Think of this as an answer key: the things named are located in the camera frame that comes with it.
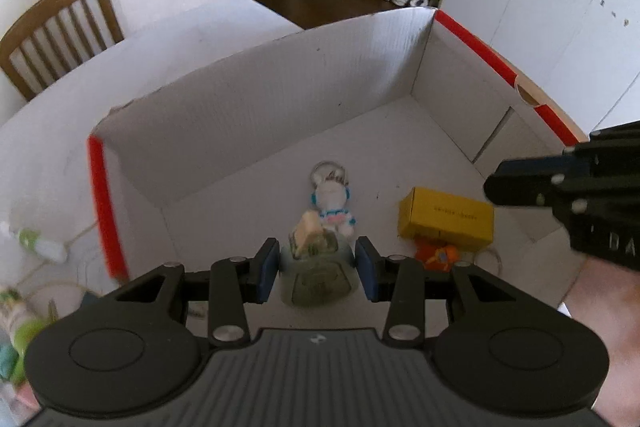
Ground brown wooden chair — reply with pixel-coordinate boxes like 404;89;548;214
0;0;125;102

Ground white speckled cabinet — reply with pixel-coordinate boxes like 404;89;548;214
440;0;640;138

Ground small yellow box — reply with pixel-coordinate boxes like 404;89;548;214
397;187;496;254

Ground toothpick jar with green lid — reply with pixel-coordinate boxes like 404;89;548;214
0;288;56;383

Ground person's right forearm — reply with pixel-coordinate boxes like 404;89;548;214
557;252;640;427

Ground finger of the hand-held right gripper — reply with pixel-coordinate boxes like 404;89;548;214
562;122;640;159
484;155;583;209

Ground small orange toy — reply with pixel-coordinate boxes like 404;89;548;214
414;238;463;271

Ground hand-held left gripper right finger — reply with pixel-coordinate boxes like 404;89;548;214
354;236;556;349

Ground white and green tube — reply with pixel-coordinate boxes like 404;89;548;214
0;223;69;264

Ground white rabbit keychain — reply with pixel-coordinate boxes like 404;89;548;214
307;161;359;236

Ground grey-green toy toaster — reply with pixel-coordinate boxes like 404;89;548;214
280;212;359;308

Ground white cardboard box red edges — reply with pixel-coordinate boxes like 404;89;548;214
87;6;593;308

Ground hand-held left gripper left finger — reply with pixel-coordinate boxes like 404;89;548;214
115;237;281;349

